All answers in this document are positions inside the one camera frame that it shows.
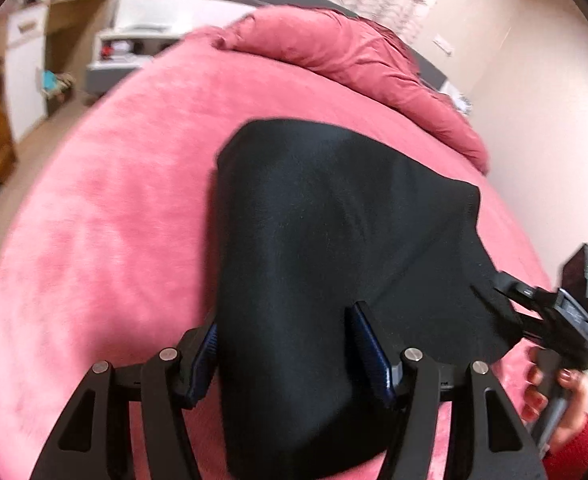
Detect black pants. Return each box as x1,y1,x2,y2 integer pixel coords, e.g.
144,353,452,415
209,117,523,480

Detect person's right forearm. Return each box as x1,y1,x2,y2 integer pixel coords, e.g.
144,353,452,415
541,412,588,480

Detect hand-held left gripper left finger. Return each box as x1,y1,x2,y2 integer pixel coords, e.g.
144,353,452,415
31,312,219,480

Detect white nightstand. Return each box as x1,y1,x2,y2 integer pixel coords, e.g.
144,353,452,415
86,27,195,97

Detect wooden shelf unit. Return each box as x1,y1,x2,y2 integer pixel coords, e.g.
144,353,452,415
44,0,112,117

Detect red pillow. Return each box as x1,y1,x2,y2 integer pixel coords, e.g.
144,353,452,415
214,5,493,177

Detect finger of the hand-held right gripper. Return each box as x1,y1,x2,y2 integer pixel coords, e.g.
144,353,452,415
491,271,557,312
516,310,550,344

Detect person's right hand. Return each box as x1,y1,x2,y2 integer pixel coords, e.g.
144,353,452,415
521,347,588,458

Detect white cabinet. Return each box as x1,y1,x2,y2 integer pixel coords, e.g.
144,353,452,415
4,2,50,144

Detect pink blanket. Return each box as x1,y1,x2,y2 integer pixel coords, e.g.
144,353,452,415
0,35,561,480

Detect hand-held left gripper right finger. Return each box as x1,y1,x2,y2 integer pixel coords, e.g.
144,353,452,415
344,301,549,480

